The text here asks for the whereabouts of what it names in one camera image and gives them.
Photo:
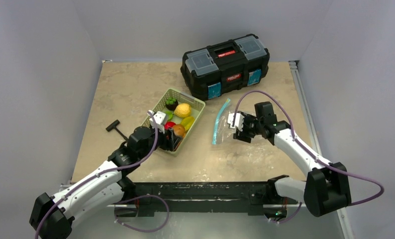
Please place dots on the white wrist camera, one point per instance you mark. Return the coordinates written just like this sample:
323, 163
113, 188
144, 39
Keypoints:
159, 119
235, 121

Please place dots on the red fake apple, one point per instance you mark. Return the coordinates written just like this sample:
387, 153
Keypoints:
169, 125

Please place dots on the green fake fruit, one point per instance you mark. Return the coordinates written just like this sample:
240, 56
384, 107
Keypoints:
169, 114

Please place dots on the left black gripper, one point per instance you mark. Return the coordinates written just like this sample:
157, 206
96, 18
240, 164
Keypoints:
163, 136

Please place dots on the black T-handle tool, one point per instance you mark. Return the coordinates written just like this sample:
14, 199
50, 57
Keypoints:
113, 126

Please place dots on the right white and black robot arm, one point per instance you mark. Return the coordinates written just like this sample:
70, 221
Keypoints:
326, 188

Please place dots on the black toolbox with clear lids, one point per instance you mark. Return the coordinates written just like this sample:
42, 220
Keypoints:
225, 67

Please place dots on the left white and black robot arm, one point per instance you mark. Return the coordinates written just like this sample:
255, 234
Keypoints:
54, 217

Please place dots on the dark purple fake mangosteen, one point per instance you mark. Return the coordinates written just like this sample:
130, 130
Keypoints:
171, 103

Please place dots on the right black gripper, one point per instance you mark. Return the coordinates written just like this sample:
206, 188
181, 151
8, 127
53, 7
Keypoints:
243, 131

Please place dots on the clear zip bag blue seal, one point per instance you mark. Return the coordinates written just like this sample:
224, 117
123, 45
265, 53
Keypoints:
221, 131

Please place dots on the light green perforated plastic basket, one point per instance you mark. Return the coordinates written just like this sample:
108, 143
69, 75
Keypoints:
197, 107

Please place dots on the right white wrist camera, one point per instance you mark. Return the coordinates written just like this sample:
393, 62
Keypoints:
235, 121

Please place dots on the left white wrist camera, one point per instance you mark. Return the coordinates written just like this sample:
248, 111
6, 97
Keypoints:
159, 119

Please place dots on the brown fake potato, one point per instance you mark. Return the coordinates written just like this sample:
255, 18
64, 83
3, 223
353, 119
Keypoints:
179, 130

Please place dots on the yellow fake fruit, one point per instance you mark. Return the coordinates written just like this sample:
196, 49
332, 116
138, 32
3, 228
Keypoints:
187, 122

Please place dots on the yellow fake lemon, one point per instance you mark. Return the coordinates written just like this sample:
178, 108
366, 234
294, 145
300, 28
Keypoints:
183, 110

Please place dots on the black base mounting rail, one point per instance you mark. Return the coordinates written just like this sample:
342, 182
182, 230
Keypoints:
144, 199

